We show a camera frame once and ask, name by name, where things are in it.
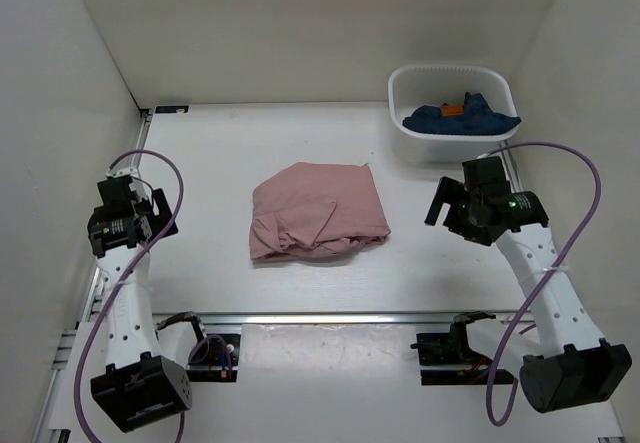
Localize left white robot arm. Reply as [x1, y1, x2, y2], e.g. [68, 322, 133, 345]
[88, 172, 210, 433]

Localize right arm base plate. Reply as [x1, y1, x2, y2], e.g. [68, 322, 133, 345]
[410, 332, 491, 387]

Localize dark blue trousers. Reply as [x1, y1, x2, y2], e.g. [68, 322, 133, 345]
[402, 92, 521, 136]

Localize white plastic basket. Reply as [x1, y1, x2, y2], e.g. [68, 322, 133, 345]
[387, 63, 521, 164]

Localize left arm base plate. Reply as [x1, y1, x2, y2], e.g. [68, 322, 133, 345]
[187, 332, 241, 383]

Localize pink trousers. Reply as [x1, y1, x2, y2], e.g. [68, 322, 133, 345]
[249, 162, 391, 263]

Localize black corner label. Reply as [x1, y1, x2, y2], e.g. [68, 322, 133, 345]
[154, 105, 190, 114]

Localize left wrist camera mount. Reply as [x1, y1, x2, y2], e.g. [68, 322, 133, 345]
[105, 166, 139, 178]

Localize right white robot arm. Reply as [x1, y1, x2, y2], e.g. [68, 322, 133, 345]
[425, 156, 632, 413]

